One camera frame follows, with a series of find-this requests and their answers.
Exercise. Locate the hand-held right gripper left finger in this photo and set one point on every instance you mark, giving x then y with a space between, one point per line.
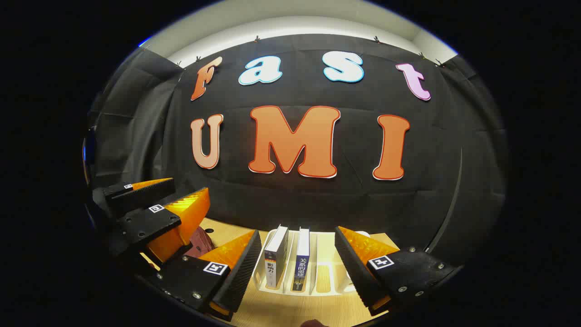
240 277

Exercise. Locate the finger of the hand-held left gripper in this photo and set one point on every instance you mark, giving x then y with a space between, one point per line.
150 225
140 195

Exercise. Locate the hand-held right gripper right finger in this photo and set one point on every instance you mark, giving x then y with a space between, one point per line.
354 268

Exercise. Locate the white plastic bookshelf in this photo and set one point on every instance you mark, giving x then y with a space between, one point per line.
324 254

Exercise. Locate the white-spine portrait cover book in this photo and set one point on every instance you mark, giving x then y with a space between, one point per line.
276 259

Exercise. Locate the maroon schoolbag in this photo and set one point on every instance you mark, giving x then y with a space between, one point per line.
202 245

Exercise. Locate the blue-spine book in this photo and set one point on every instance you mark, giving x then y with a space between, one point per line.
302 268

